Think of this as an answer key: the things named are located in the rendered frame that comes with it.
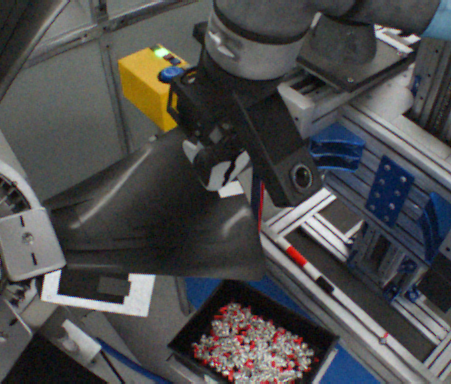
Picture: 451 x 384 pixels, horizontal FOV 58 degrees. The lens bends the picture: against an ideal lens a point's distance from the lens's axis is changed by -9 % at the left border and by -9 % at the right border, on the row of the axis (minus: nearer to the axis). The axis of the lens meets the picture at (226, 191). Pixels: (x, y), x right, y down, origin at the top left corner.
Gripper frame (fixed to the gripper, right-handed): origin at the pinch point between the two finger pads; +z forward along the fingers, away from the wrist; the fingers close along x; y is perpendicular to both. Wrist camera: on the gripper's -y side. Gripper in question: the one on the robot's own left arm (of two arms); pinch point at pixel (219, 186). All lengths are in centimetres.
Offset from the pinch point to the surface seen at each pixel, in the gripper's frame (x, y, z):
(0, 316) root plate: 28.9, 1.7, 3.7
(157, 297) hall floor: -10, 15, 124
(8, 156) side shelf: 16, 49, 44
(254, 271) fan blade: 2.4, -10.2, 2.0
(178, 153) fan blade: 0.8, 7.0, 1.5
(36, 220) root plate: 19.8, 7.8, 0.3
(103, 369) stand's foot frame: 24, 3, 112
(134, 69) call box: -10.5, 34.8, 17.9
